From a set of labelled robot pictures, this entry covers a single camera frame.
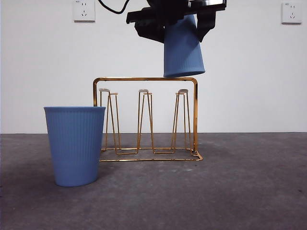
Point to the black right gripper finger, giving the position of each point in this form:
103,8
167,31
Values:
151,31
205,22

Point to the blue ribbed cup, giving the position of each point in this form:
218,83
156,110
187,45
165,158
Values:
182,52
74,148

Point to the white wall socket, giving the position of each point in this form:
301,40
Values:
84,12
291,14

